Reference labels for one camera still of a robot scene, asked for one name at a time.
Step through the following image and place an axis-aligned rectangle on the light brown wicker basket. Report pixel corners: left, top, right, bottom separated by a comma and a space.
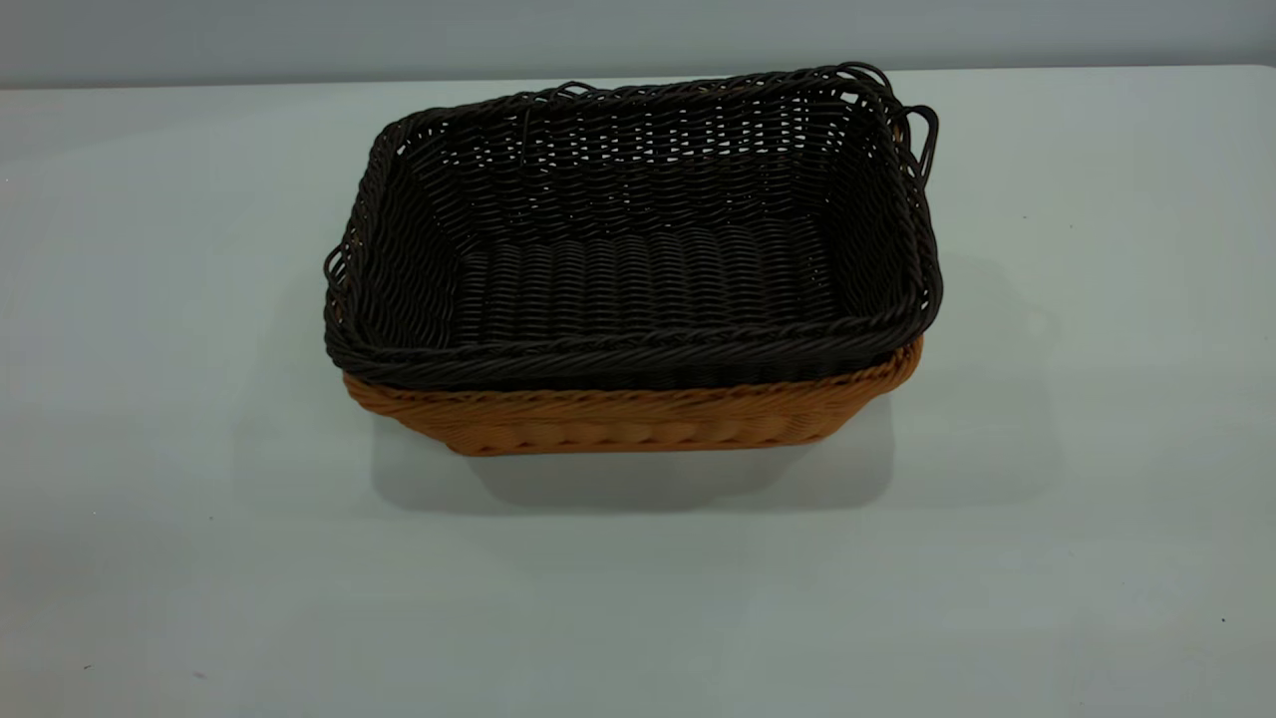
342, 337, 925, 458

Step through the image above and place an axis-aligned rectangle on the dark brown wicker basket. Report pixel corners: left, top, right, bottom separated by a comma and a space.
322, 62, 944, 392

